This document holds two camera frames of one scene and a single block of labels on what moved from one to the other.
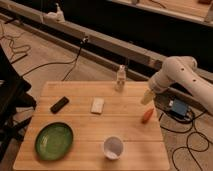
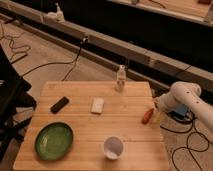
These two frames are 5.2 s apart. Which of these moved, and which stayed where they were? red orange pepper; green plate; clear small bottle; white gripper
Moved: white gripper
Stayed: red orange pepper; green plate; clear small bottle
